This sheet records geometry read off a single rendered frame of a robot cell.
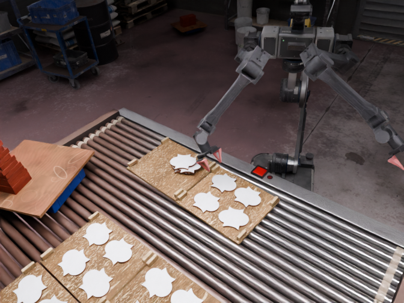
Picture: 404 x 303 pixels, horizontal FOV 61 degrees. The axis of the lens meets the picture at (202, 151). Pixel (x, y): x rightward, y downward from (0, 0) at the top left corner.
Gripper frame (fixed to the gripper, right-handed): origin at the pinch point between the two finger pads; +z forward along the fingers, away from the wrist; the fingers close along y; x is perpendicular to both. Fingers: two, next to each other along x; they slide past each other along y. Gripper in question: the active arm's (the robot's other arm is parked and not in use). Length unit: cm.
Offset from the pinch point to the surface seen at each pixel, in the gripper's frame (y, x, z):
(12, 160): -71, 52, -51
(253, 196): 3.0, -12.9, 22.4
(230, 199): -4.5, -4.6, 18.4
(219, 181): 1.2, 4.4, 10.0
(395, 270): 7, -67, 65
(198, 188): -8.8, 10.4, 7.9
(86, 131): -16, 88, -49
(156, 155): -3.7, 42.2, -15.4
